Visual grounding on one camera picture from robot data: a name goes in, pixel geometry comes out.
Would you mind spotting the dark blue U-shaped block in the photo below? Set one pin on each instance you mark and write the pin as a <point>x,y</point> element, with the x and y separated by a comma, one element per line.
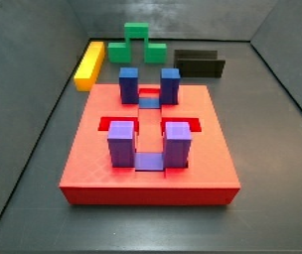
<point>145,96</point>

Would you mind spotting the green arch-shaped block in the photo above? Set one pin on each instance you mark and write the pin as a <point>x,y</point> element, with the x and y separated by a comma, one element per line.
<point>137,43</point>

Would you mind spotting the black angle bracket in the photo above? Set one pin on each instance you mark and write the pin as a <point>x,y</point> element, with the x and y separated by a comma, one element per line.
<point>198,63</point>

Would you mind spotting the red slotted board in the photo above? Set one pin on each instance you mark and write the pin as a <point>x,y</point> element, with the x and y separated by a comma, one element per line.
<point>92,182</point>

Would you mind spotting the yellow rectangular block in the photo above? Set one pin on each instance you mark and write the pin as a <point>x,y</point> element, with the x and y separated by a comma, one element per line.
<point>88,69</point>

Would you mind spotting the purple U-shaped block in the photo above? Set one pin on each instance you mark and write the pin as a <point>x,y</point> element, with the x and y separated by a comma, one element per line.
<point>153,150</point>

